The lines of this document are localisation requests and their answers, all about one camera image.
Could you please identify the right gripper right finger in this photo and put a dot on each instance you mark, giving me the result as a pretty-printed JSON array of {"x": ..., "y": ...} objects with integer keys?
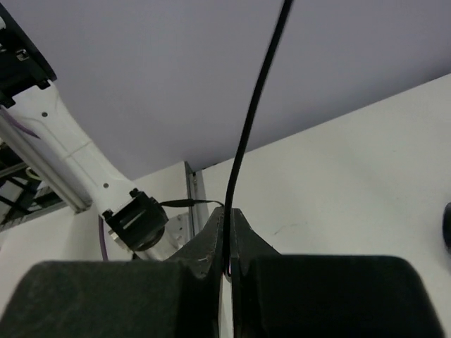
[{"x": 246, "y": 246}]

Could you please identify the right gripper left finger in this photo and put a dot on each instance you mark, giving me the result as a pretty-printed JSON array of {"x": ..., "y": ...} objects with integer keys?
[{"x": 197, "y": 288}]

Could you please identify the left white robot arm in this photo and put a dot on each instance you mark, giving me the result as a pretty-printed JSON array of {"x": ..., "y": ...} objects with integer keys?
[{"x": 28, "y": 93}]

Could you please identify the white black headphones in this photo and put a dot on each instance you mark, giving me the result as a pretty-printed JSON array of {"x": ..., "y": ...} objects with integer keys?
[{"x": 446, "y": 227}]

